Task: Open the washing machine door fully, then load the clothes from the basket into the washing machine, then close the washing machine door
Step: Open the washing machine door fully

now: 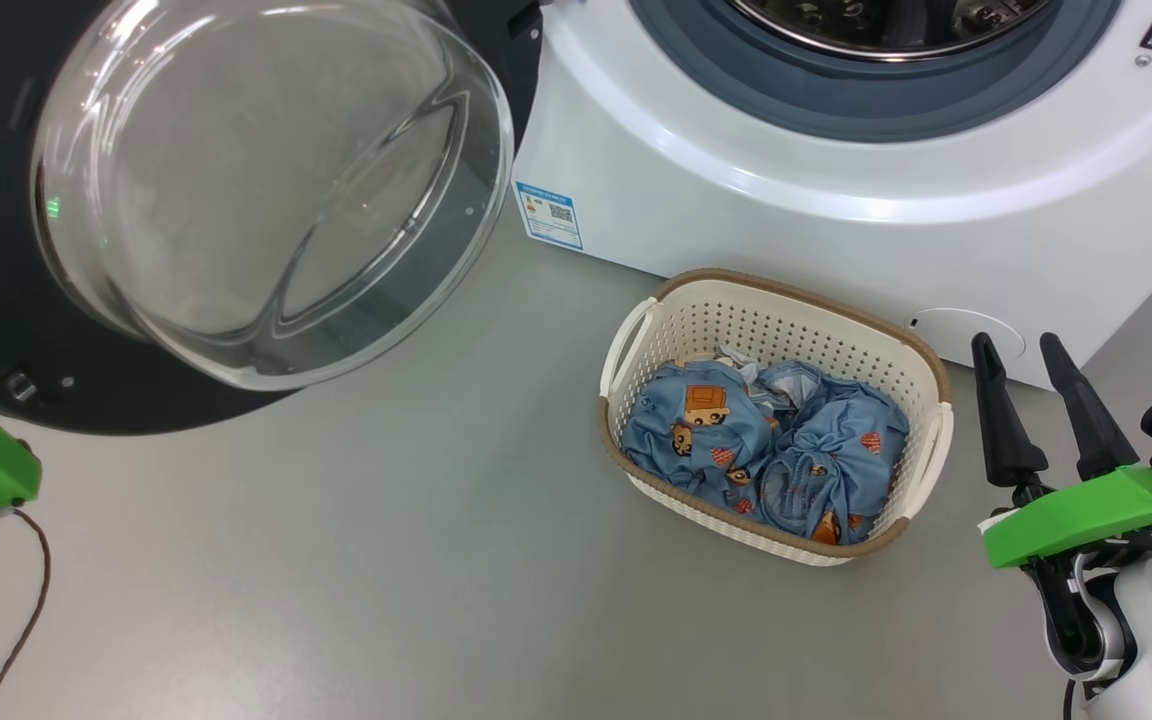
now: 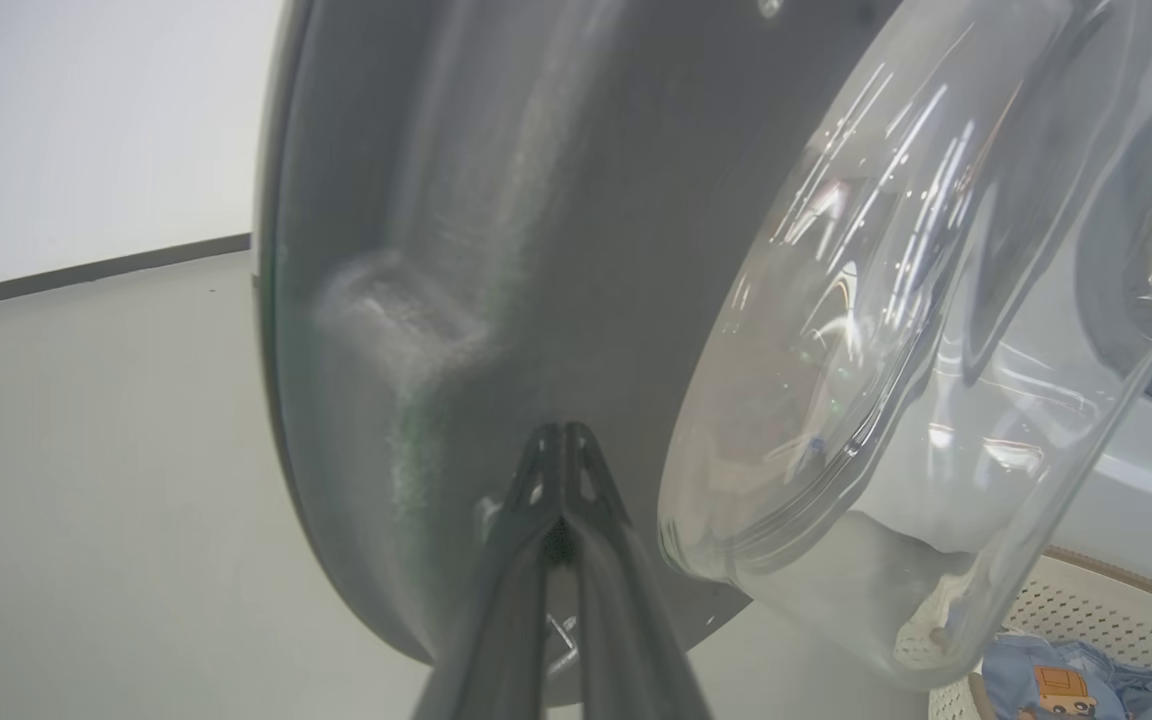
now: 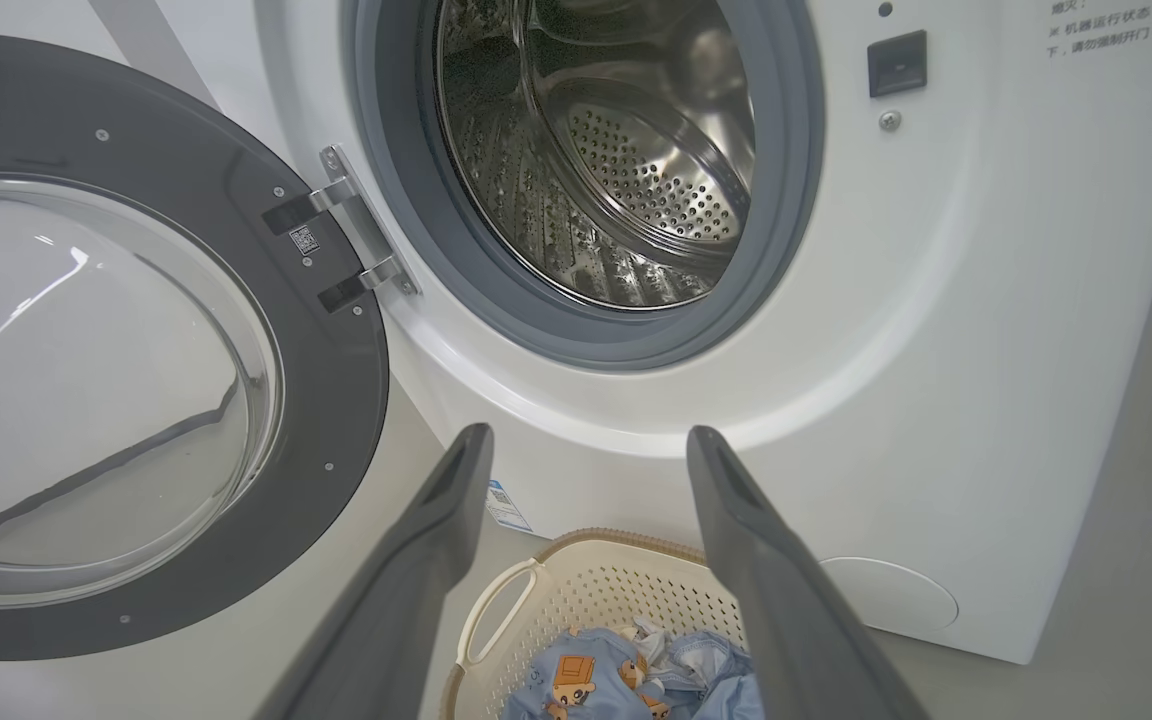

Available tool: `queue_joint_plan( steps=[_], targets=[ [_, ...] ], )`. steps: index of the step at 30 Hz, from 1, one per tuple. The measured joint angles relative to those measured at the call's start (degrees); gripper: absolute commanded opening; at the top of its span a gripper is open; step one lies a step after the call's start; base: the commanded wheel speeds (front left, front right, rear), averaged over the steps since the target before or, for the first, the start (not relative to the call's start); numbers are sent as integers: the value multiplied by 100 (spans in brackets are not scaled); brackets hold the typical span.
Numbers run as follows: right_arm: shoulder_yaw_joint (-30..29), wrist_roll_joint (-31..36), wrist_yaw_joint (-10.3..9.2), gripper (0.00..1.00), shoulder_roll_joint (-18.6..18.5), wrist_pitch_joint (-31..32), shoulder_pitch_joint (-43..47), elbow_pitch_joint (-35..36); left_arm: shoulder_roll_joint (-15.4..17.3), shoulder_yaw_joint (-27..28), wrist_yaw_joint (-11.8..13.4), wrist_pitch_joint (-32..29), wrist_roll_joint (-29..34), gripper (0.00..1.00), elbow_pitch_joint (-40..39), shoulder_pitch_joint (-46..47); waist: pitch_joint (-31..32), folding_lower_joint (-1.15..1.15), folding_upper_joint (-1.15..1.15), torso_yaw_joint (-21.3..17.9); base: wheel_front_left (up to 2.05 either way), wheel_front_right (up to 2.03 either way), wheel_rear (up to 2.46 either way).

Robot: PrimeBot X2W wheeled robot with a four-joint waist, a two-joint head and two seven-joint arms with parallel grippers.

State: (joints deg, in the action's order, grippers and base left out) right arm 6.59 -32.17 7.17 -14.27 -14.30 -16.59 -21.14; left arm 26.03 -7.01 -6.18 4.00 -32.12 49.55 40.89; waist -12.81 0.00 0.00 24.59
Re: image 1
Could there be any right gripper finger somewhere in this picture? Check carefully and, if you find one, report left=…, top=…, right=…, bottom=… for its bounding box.
left=971, top=333, right=1049, bottom=488
left=1040, top=333, right=1140, bottom=481

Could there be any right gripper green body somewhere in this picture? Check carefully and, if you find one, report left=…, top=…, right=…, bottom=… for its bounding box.
left=979, top=465, right=1152, bottom=572

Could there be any round drain filter cover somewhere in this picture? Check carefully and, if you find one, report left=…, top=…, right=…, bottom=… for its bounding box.
left=908, top=307, right=1028, bottom=379

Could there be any blue knotted printed garment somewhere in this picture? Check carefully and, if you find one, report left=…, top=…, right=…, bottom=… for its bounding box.
left=754, top=360, right=911, bottom=547

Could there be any glass washing machine door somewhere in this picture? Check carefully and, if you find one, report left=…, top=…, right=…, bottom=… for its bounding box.
left=0, top=0, right=544, bottom=437

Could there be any grey rubber door gasket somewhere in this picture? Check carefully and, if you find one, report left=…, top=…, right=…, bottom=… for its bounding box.
left=628, top=0, right=1125, bottom=144

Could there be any thin brown cable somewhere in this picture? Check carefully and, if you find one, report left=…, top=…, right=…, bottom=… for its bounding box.
left=0, top=506, right=53, bottom=720

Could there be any blue energy label sticker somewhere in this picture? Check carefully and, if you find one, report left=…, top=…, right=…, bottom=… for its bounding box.
left=516, top=181, right=585, bottom=251

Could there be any cream perforated laundry basket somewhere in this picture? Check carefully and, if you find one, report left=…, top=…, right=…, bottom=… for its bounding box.
left=597, top=268, right=955, bottom=568

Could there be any white front-load washing machine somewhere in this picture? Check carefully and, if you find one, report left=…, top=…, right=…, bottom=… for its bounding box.
left=511, top=0, right=1152, bottom=391

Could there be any perforated steel washer drum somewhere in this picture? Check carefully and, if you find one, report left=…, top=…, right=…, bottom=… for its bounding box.
left=731, top=0, right=1059, bottom=63

